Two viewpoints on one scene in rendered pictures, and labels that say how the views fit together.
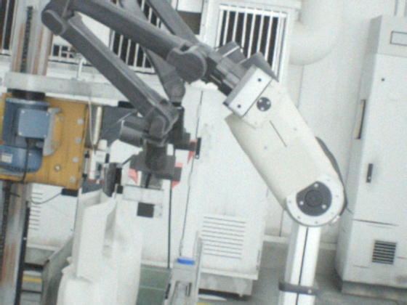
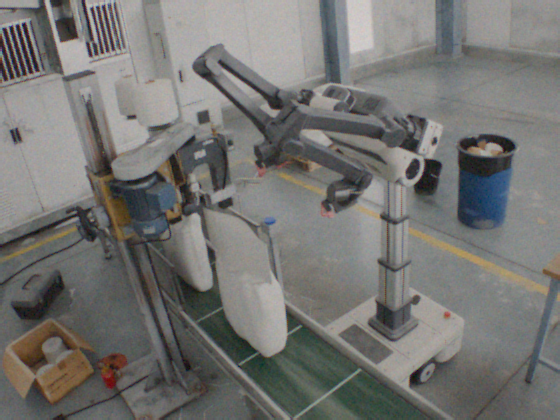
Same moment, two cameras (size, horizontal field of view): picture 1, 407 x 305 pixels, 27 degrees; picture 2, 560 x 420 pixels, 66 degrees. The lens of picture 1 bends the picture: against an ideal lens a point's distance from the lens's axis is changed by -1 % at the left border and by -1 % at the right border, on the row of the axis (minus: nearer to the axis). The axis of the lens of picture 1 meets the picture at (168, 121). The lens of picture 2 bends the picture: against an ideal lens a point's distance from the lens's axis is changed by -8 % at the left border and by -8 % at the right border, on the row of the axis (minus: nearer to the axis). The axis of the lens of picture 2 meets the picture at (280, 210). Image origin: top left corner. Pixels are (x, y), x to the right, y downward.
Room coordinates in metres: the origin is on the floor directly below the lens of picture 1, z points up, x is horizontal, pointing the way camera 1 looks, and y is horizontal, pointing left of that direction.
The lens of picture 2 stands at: (1.19, 1.09, 2.03)
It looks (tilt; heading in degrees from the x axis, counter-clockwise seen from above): 29 degrees down; 323
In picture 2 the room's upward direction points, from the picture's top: 8 degrees counter-clockwise
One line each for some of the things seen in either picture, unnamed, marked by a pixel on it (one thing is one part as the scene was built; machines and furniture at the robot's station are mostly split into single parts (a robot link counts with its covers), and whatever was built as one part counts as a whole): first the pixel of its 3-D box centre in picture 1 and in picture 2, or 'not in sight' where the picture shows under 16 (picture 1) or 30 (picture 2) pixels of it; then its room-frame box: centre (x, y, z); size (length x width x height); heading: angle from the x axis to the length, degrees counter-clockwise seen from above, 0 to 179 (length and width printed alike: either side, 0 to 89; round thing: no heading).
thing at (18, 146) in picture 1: (23, 134); (145, 205); (2.90, 0.49, 1.21); 0.15 x 0.15 x 0.25
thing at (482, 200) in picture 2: not in sight; (484, 182); (2.71, -2.12, 0.32); 0.51 x 0.48 x 0.65; 87
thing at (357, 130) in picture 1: (358, 119); (158, 46); (6.61, -1.48, 1.34); 0.24 x 0.04 x 0.32; 177
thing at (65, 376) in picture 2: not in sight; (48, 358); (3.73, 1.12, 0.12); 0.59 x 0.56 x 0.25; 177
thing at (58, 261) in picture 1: (67, 279); (143, 258); (3.62, 0.35, 0.54); 1.05 x 0.02 x 0.41; 177
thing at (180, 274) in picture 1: (184, 270); (270, 226); (2.90, -0.12, 0.81); 0.08 x 0.08 x 0.06; 87
